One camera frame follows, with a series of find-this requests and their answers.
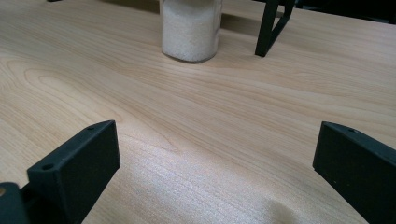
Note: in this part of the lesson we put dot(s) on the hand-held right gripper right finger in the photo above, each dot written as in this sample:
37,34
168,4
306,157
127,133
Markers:
358,168

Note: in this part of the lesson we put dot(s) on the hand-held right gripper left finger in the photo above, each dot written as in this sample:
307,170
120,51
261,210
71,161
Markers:
77,165

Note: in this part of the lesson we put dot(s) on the clear jar of white granules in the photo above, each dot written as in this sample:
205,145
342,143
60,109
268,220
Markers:
190,31

